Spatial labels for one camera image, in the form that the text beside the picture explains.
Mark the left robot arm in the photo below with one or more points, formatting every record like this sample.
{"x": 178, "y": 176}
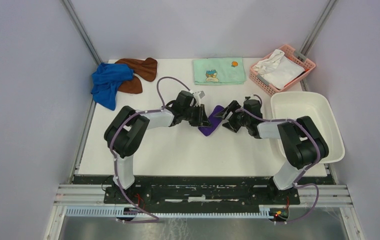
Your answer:
{"x": 126, "y": 132}

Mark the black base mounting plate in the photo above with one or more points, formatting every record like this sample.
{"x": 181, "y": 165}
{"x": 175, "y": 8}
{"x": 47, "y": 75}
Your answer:
{"x": 207, "y": 195}

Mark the blue towel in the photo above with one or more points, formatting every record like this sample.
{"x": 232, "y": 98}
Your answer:
{"x": 107, "y": 78}

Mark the white slotted cable duct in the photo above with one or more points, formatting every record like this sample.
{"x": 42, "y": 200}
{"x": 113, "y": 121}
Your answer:
{"x": 124, "y": 212}

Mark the mint green cartoon towel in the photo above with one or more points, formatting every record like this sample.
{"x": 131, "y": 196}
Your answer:
{"x": 219, "y": 71}

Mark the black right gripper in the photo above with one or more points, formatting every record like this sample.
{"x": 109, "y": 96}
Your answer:
{"x": 231, "y": 107}

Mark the brown towel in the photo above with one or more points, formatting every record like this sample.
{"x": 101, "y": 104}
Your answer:
{"x": 146, "y": 69}

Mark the white cloth in basket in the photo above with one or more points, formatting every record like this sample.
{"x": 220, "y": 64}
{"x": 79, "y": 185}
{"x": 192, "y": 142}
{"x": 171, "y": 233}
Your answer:
{"x": 278, "y": 70}

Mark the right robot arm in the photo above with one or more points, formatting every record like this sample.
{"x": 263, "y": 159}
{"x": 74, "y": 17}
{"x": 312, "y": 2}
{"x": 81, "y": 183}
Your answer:
{"x": 303, "y": 144}

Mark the aluminium frame rail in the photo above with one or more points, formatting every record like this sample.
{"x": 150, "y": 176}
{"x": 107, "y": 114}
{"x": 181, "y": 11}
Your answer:
{"x": 330, "y": 196}

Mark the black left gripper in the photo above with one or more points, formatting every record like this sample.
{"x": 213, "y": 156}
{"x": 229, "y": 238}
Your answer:
{"x": 202, "y": 120}

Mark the white plastic tub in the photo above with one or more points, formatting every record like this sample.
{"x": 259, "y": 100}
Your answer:
{"x": 296, "y": 104}

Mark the purple towel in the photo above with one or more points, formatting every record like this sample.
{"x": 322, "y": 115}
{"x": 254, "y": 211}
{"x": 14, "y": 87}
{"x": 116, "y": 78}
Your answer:
{"x": 214, "y": 120}

